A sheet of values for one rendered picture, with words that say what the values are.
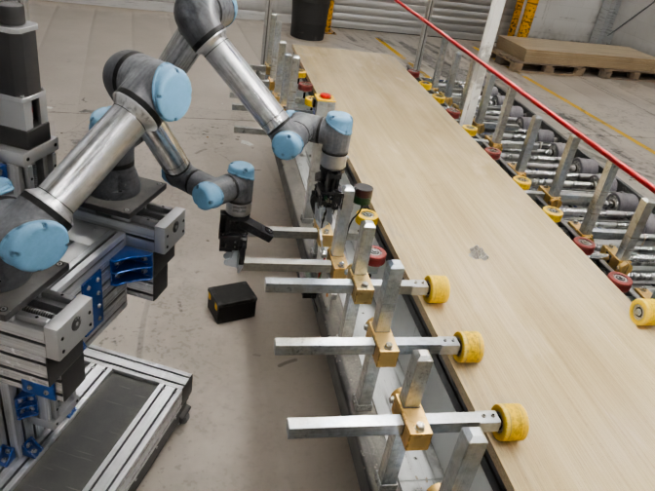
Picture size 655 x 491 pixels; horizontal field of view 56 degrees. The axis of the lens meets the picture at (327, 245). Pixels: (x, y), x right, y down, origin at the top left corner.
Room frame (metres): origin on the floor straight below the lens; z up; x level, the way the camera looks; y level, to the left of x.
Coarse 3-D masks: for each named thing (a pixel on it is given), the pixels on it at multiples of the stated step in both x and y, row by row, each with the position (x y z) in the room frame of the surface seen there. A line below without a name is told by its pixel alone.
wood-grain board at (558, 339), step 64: (320, 64) 3.87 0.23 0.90; (384, 64) 4.15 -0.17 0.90; (384, 128) 2.91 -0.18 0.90; (448, 128) 3.07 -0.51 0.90; (384, 192) 2.17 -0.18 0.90; (448, 192) 2.27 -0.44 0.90; (512, 192) 2.38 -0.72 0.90; (448, 256) 1.76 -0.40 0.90; (512, 256) 1.83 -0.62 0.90; (576, 256) 1.91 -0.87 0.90; (448, 320) 1.41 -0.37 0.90; (512, 320) 1.46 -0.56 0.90; (576, 320) 1.52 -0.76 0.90; (512, 384) 1.18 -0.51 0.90; (576, 384) 1.23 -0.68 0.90; (640, 384) 1.27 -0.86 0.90; (512, 448) 0.97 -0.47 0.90; (576, 448) 1.01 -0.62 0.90; (640, 448) 1.04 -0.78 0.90
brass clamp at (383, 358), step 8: (368, 320) 1.26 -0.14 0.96; (368, 328) 1.24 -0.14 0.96; (368, 336) 1.22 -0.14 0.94; (376, 336) 1.19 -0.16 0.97; (384, 336) 1.20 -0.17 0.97; (392, 336) 1.20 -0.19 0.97; (376, 344) 1.17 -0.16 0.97; (384, 344) 1.17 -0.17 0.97; (376, 352) 1.15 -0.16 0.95; (384, 352) 1.14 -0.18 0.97; (392, 352) 1.15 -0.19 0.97; (376, 360) 1.14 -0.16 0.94; (384, 360) 1.14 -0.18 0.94; (392, 360) 1.15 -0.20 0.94
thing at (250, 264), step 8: (248, 264) 1.58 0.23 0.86; (256, 264) 1.59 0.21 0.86; (264, 264) 1.60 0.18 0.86; (272, 264) 1.60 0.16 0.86; (280, 264) 1.61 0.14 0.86; (288, 264) 1.62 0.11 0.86; (296, 264) 1.62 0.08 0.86; (304, 264) 1.63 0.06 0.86; (312, 264) 1.64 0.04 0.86; (320, 264) 1.64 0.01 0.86; (328, 264) 1.65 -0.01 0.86; (320, 272) 1.64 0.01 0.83; (328, 272) 1.65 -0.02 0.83; (368, 272) 1.68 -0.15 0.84; (376, 272) 1.69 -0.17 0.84
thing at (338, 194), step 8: (320, 168) 1.62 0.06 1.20; (344, 168) 1.63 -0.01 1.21; (328, 176) 1.57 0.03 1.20; (336, 176) 1.58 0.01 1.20; (320, 184) 1.62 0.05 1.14; (328, 184) 1.60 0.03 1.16; (336, 184) 1.61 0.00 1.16; (320, 192) 1.57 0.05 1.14; (328, 192) 1.58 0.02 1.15; (336, 192) 1.58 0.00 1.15; (320, 200) 1.57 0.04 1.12; (328, 200) 1.59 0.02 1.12; (336, 200) 1.59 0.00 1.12; (336, 208) 1.59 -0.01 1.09
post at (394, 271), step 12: (396, 264) 1.22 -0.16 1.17; (384, 276) 1.23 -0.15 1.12; (396, 276) 1.21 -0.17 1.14; (384, 288) 1.22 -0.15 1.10; (396, 288) 1.22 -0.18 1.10; (384, 300) 1.21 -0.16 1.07; (396, 300) 1.22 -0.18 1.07; (384, 312) 1.21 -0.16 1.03; (384, 324) 1.21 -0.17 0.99; (372, 360) 1.21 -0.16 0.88; (372, 372) 1.21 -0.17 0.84; (360, 384) 1.23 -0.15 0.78; (372, 384) 1.22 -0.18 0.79; (360, 396) 1.21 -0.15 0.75; (372, 396) 1.22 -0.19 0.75
